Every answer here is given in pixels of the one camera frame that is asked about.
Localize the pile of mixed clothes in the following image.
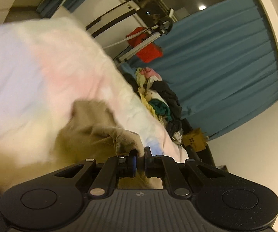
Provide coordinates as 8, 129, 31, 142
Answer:
122, 67, 182, 145

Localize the red bag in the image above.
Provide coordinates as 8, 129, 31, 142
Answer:
126, 27, 164, 63

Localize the black white exercise machine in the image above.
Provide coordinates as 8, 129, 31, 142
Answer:
86, 0, 176, 65

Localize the tan t-shirt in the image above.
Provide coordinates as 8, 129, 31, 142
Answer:
0, 100, 163, 193

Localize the white pink bed sheet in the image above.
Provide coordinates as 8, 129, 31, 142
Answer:
0, 18, 188, 166

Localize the blue curtain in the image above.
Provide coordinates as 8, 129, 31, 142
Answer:
35, 0, 278, 141

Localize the brown cardboard box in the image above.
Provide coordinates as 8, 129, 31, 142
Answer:
182, 128, 208, 152

